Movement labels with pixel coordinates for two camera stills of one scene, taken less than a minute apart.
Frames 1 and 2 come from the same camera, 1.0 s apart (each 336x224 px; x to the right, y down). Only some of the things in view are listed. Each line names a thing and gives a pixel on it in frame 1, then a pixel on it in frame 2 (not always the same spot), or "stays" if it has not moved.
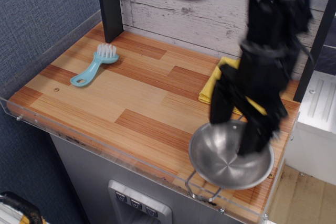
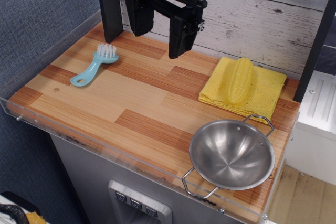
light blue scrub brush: [105, 53] stays
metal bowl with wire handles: [213, 152] stays
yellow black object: [32, 213] to [21, 217]
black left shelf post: [110, 4] stays
